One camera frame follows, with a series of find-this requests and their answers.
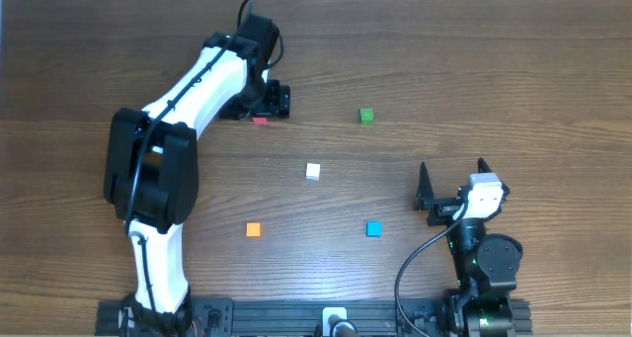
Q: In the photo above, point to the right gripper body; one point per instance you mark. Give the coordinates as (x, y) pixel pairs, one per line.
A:
(444, 211)

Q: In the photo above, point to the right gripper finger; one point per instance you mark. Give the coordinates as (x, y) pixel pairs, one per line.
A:
(423, 191)
(484, 167)

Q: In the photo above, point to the orange cube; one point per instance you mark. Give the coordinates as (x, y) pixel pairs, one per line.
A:
(253, 229)

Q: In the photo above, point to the red cube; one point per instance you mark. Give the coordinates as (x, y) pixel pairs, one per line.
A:
(260, 121)

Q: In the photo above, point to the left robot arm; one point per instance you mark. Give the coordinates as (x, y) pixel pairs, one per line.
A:
(217, 85)

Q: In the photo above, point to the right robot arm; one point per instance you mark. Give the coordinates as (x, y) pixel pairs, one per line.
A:
(496, 260)

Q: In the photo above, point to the blue cube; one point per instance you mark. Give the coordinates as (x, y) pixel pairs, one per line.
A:
(373, 229)

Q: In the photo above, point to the green cube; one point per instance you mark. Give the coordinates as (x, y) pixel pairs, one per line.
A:
(366, 116)

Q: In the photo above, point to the white cube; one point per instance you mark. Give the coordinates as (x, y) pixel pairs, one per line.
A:
(312, 171)

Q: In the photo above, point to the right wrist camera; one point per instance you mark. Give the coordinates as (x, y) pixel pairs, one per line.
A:
(484, 193)

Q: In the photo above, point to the mounting rail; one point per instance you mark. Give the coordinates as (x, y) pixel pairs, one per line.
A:
(281, 317)

